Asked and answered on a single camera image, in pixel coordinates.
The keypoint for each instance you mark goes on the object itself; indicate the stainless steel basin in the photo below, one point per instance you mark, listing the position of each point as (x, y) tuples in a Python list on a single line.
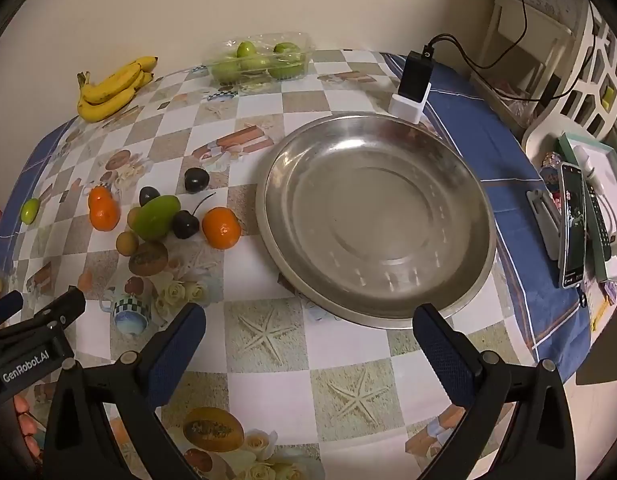
[(378, 220)]

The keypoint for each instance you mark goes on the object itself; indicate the person's left hand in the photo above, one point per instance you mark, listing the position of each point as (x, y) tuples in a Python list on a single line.
[(27, 425)]

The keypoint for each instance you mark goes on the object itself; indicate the clear bag pink contents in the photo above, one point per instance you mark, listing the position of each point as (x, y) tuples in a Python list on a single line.
[(513, 102)]

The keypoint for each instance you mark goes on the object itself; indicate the clear plastic clamshell container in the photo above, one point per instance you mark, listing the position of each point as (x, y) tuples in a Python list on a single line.
[(268, 36)]

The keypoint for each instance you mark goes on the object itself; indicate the yellow printed paper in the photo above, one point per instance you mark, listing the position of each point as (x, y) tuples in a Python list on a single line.
[(601, 310)]

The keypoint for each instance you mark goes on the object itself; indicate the green mango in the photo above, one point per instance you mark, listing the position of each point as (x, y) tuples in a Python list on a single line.
[(156, 217)]

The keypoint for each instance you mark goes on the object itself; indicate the white lattice plastic chair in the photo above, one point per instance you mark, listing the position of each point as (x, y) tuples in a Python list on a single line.
[(543, 132)]

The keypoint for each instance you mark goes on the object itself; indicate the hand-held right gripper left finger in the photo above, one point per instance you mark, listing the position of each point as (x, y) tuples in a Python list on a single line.
[(181, 345)]

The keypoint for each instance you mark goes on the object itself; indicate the yellow banana bunch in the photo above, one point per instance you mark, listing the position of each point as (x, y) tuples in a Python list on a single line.
[(113, 92)]

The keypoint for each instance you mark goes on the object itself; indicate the black remote control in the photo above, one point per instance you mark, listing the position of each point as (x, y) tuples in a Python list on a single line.
[(601, 225)]

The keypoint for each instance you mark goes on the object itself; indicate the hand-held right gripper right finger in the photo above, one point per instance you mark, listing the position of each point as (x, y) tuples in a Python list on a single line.
[(441, 350)]

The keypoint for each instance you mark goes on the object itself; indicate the orange mandarin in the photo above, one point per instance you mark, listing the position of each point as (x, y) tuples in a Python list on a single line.
[(99, 197), (106, 219), (222, 228)]

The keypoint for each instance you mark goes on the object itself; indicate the small white bottle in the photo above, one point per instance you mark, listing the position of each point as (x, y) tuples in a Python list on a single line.
[(586, 165)]

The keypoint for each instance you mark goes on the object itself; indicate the white box teal edge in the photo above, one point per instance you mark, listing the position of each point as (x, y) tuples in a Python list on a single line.
[(616, 180)]

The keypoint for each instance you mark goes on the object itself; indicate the black smartphone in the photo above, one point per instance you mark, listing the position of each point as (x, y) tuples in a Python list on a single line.
[(573, 230)]

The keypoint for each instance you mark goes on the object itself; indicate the black power adapter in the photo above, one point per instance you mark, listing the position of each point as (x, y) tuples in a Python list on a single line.
[(414, 77)]

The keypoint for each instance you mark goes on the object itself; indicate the batch of green jujubes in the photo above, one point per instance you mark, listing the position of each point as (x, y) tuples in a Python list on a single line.
[(246, 50)]

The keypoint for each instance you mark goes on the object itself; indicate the grey phone stand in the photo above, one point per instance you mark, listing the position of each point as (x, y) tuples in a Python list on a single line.
[(541, 215)]

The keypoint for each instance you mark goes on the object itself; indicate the small yellow round fruit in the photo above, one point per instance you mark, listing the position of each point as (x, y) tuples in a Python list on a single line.
[(127, 243), (133, 217)]

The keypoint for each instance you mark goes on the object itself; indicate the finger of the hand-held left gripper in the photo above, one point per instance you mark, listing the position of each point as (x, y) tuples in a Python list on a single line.
[(3, 308), (63, 305)]

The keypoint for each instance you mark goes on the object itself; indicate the big green jujube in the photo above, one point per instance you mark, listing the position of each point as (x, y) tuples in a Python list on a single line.
[(31, 211)]

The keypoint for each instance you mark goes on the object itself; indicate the dark cherry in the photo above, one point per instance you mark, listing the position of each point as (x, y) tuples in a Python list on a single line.
[(148, 195), (195, 180), (184, 225)]

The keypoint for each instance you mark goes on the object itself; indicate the small yellow green object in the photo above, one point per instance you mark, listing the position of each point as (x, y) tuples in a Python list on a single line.
[(609, 96)]

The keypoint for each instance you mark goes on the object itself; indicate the checkered printed tablecloth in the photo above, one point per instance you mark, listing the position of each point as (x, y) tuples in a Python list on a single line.
[(338, 350)]

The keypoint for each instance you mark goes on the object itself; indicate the colourful printed can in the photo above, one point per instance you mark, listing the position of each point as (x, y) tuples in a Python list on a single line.
[(551, 167)]

